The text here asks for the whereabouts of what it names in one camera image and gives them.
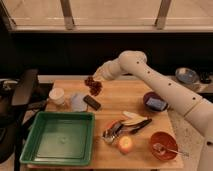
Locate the metal spoon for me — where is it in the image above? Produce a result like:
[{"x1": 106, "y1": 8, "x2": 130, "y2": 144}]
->
[{"x1": 153, "y1": 143, "x2": 189, "y2": 157}]

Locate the orange bowl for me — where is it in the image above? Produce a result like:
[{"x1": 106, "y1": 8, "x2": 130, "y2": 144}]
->
[{"x1": 149, "y1": 131, "x2": 178, "y2": 161}]

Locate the dark purple bowl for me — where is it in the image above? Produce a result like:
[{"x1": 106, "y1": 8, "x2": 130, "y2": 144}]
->
[{"x1": 143, "y1": 91, "x2": 168, "y2": 112}]

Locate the black rectangular block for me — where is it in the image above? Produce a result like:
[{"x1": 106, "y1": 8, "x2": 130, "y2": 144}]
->
[{"x1": 83, "y1": 95, "x2": 101, "y2": 110}]

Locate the green plastic tray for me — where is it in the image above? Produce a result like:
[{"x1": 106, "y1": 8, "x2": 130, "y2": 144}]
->
[{"x1": 20, "y1": 112, "x2": 95, "y2": 166}]

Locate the blue sponge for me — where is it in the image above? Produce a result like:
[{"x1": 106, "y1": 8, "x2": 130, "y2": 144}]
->
[{"x1": 146, "y1": 98, "x2": 167, "y2": 111}]

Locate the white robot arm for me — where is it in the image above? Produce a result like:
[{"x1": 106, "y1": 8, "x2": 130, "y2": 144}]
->
[{"x1": 93, "y1": 50, "x2": 213, "y2": 171}]

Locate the dark red grape bunch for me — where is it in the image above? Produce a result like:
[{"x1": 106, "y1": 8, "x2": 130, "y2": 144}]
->
[{"x1": 84, "y1": 76, "x2": 102, "y2": 96}]

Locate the black chair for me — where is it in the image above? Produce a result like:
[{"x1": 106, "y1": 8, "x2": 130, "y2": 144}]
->
[{"x1": 0, "y1": 69, "x2": 47, "y2": 164}]

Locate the red yellow apple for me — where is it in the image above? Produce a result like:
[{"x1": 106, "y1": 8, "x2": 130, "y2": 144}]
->
[{"x1": 117, "y1": 136, "x2": 133, "y2": 154}]

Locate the orange carrot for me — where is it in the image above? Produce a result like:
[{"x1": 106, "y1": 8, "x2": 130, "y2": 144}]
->
[{"x1": 106, "y1": 120, "x2": 124, "y2": 129}]

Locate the yellow banana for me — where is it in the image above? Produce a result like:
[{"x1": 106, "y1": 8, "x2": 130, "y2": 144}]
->
[{"x1": 123, "y1": 111, "x2": 147, "y2": 126}]

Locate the grey plate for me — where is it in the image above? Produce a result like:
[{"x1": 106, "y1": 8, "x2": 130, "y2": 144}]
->
[{"x1": 175, "y1": 67, "x2": 198, "y2": 84}]

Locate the white cup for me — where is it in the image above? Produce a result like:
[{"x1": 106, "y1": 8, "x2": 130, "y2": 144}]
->
[{"x1": 49, "y1": 88, "x2": 65, "y2": 105}]

